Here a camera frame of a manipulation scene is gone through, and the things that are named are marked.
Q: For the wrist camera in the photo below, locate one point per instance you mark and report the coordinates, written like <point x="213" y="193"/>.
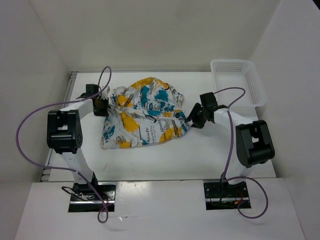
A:
<point x="209" y="102"/>
<point x="95" y="90"/>

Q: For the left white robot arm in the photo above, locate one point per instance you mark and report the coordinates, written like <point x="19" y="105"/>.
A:
<point x="65" y="137"/>

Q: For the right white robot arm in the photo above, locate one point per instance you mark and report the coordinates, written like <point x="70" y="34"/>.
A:
<point x="250" y="140"/>

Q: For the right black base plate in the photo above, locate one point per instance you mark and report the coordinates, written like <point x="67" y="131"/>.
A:
<point x="225" y="196"/>

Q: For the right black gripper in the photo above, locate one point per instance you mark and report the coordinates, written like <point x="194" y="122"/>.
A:
<point x="197" y="123"/>

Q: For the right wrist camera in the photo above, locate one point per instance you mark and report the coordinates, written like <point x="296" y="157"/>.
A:
<point x="209" y="102"/>

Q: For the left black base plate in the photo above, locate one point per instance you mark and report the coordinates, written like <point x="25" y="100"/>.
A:
<point x="89" y="202"/>

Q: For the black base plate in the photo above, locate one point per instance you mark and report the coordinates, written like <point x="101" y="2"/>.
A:
<point x="225" y="196"/>
<point x="89" y="202"/>

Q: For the white perforated plastic basket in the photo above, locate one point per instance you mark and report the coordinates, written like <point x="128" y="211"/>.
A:
<point x="232" y="73"/>

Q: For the white teal yellow patterned shorts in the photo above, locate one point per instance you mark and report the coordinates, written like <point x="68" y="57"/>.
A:
<point x="148" y="112"/>

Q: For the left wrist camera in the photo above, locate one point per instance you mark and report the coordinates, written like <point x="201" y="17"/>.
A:
<point x="95" y="90"/>

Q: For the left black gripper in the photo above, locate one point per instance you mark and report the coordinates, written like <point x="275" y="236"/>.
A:
<point x="104" y="112"/>

